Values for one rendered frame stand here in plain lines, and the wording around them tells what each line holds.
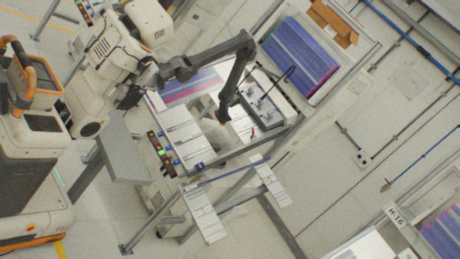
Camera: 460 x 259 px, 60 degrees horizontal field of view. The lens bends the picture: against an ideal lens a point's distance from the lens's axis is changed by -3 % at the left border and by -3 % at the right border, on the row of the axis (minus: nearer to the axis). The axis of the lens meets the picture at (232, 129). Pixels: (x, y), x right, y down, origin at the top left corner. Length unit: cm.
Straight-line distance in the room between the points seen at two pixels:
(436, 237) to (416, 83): 192
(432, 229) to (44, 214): 188
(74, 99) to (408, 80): 281
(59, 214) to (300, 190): 250
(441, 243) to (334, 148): 200
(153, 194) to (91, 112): 114
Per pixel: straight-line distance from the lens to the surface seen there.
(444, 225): 219
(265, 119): 248
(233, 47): 194
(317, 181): 402
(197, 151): 238
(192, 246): 235
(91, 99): 196
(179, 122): 251
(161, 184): 289
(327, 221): 400
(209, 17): 367
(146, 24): 180
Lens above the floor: 185
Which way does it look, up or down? 21 degrees down
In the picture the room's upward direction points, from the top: 43 degrees clockwise
